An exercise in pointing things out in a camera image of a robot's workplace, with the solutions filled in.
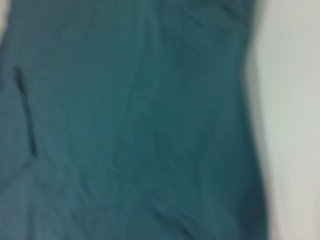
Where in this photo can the blue t-shirt with white print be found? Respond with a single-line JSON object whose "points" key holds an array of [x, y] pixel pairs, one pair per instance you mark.
{"points": [[137, 125]]}

